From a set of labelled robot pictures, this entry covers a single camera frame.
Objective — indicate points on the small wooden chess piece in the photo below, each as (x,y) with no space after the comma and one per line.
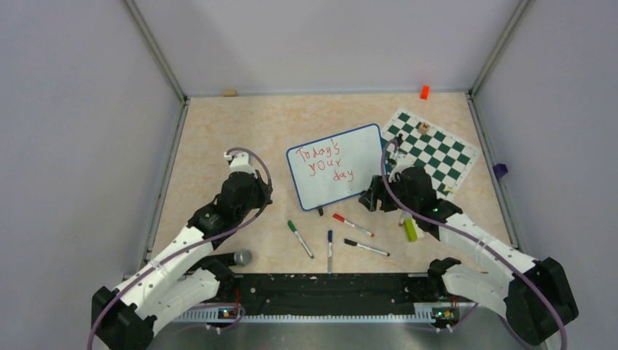
(450,190)

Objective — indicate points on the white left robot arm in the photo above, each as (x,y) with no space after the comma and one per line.
(130,315)

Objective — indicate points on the blue whiteboard marker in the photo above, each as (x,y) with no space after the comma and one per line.
(330,252)

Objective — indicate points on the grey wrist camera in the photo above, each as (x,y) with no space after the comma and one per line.
(398,163)
(240,162)

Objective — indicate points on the green white chess mat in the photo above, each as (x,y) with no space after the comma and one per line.
(446,158)

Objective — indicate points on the purple object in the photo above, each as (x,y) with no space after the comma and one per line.
(500,170)

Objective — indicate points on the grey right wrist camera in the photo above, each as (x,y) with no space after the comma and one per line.
(398,163)

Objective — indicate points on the orange block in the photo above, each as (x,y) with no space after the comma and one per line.
(425,92)

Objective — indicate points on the black whiteboard marker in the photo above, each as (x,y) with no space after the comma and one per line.
(363,246)

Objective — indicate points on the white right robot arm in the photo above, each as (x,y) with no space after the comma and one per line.
(532,296)

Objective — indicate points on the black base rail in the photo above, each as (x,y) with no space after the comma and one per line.
(337,294)

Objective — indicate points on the blue framed whiteboard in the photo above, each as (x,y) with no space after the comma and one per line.
(336,167)

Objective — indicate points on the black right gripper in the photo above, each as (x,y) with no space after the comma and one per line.
(375,192)

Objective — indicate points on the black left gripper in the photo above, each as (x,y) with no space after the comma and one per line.
(264,188)

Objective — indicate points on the red whiteboard marker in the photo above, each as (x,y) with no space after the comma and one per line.
(353,225)

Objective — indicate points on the green whiteboard marker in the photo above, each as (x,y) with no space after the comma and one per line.
(300,239)

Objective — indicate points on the green white toy brick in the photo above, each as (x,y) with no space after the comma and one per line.
(411,231)

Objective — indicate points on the black microphone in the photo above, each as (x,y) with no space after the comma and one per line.
(239,258)

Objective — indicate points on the wooden cork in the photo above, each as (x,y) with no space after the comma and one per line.
(229,93)

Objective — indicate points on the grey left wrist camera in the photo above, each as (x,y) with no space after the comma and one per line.
(240,162)

